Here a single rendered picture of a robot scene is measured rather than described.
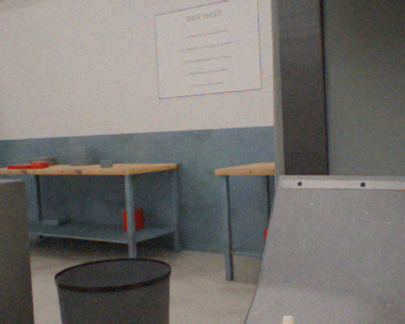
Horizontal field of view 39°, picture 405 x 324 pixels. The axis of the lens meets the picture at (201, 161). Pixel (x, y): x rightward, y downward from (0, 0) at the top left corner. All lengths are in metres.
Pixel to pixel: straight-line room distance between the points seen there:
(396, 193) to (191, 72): 4.96
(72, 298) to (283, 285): 1.61
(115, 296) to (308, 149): 1.54
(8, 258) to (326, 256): 0.36
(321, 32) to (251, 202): 4.57
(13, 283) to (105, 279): 2.08
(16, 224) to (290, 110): 0.38
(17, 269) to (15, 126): 6.99
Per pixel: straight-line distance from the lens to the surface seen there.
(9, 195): 0.55
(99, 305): 2.21
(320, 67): 0.74
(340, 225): 0.71
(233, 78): 5.32
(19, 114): 7.46
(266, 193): 5.02
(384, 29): 0.72
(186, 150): 5.62
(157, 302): 2.28
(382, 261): 0.68
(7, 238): 0.55
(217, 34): 5.46
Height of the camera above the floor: 1.18
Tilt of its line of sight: 3 degrees down
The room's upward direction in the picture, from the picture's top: 3 degrees counter-clockwise
